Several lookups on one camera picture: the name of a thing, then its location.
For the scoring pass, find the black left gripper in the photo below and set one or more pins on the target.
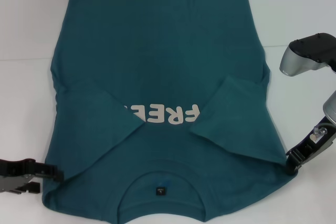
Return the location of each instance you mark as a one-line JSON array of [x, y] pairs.
[[13, 171]]

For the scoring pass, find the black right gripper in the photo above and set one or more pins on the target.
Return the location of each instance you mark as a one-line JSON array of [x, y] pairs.
[[315, 145]]

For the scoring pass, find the teal FREE print T-shirt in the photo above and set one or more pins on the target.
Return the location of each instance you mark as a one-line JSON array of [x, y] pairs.
[[157, 51]]

